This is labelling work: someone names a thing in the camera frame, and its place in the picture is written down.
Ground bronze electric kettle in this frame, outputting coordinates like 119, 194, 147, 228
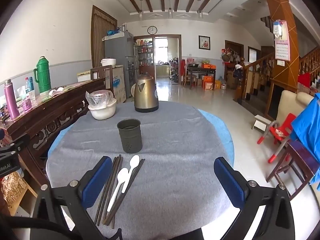
131, 74, 160, 113

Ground framed wall picture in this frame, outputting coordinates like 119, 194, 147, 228
198, 35, 211, 50

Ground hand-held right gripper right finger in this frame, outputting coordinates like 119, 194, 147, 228
213, 157, 296, 240

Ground cream armchair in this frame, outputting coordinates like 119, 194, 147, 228
276, 90, 314, 130

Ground blue bottle red cap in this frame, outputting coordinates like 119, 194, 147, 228
24, 77, 35, 93

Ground hanging bags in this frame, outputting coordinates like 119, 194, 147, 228
221, 49, 242, 63

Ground grey refrigerator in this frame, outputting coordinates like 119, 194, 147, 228
104, 31, 139, 98

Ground white plastic spoon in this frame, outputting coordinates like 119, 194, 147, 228
107, 167, 129, 212
121, 155, 140, 193

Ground carved wooden sideboard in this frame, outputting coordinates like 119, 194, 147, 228
0, 76, 108, 188

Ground tall orange box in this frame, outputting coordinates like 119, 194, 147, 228
202, 76, 215, 90

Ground bag of dried grain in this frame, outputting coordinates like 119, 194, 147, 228
0, 172, 27, 208

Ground grey tablecloth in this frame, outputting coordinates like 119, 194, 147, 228
46, 101, 234, 240

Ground blue cloth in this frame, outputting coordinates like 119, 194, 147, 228
290, 100, 320, 188

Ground red child's chair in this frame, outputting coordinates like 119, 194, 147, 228
257, 113, 297, 163

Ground purple flask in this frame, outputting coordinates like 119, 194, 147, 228
4, 79, 20, 120

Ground cream storage box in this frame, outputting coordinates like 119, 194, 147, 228
77, 70, 92, 82

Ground brown striped curtain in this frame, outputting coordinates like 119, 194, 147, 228
91, 5, 118, 68

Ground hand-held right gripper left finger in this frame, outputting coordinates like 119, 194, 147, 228
30, 156, 123, 240

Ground dark wooden side table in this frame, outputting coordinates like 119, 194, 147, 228
186, 66, 217, 88

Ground white step stool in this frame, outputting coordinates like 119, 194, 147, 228
252, 114, 273, 132

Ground white rice cooker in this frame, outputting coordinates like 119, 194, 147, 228
101, 58, 117, 68

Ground pink wall calendar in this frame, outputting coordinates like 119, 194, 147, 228
273, 20, 291, 62

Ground bundle of dark chopsticks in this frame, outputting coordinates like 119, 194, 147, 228
94, 154, 146, 229

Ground orange wooden pillar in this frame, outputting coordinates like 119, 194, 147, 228
262, 0, 300, 80

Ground black cable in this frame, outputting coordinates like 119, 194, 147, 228
0, 212, 84, 240

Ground dark grey utensil holder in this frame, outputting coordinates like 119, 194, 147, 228
117, 119, 143, 154

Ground white cabinet blue print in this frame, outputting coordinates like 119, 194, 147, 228
110, 65, 127, 103

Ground wooden stair railing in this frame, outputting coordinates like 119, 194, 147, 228
234, 52, 275, 105

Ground green thermos jug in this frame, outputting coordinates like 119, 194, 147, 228
33, 56, 52, 97

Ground brown wooden chair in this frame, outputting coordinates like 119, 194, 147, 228
90, 65, 114, 98

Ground blue table cover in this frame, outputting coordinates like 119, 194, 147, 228
47, 109, 235, 173

